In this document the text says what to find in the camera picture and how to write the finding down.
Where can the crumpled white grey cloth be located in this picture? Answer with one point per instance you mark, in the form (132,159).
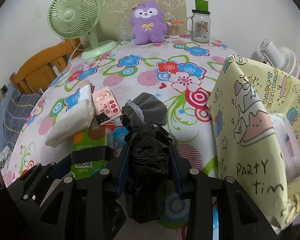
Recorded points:
(5,156)

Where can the green desk fan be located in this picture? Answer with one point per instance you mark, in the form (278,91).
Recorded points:
(71,19)

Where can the white floor fan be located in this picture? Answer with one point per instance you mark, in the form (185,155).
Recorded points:
(282,58)

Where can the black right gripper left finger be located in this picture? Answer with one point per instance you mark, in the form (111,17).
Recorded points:
(88,208)

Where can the pink cartoon tissue pack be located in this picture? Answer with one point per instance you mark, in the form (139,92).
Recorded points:
(106,107)

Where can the black plastic bag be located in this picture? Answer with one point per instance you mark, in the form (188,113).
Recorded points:
(148,172)

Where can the clear plastic zip bag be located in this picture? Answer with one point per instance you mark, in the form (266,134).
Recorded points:
(289,148)

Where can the yellow cartoon gift bag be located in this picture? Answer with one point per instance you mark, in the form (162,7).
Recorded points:
(245,94)

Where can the grey plaid pillow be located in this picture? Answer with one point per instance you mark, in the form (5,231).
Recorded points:
(21,111)

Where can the glass mason jar mug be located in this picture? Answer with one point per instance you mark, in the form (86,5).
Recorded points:
(199,24)

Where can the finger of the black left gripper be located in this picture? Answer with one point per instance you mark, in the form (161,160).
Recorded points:
(42,197)

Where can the cotton swab jar orange lid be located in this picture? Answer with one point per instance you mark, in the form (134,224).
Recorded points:
(173,28)

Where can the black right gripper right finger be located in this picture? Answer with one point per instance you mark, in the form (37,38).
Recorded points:
(237,215)

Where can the grey drawstring pouch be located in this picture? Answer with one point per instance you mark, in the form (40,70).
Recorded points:
(143,110)

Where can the purple plush toy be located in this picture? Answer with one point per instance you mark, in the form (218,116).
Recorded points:
(147,23)

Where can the floral tablecloth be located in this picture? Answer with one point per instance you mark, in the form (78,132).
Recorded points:
(179,73)

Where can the green tissue pack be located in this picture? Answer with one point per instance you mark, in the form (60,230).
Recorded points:
(91,150)

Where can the white tissue pack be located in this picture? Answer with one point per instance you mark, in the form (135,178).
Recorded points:
(77,117)

